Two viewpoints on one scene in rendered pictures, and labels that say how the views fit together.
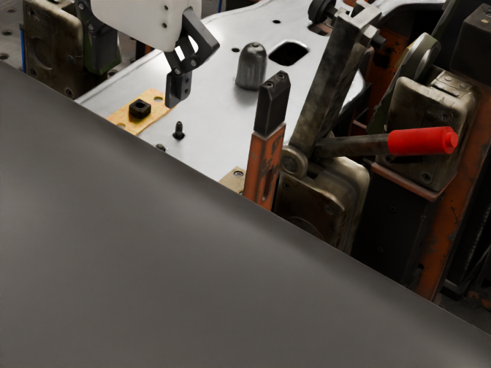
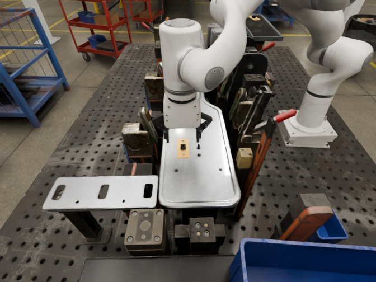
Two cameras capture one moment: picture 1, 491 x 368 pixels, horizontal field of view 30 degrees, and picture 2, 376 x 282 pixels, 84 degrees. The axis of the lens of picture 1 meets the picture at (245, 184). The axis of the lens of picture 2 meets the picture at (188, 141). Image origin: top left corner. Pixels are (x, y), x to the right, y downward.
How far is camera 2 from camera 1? 0.48 m
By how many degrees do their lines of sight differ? 23
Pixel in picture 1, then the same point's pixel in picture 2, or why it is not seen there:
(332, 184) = (257, 138)
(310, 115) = (252, 123)
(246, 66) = not seen: hidden behind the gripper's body
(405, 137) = (282, 116)
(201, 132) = (202, 143)
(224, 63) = not seen: hidden behind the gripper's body
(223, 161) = (216, 147)
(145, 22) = (189, 122)
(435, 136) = (292, 112)
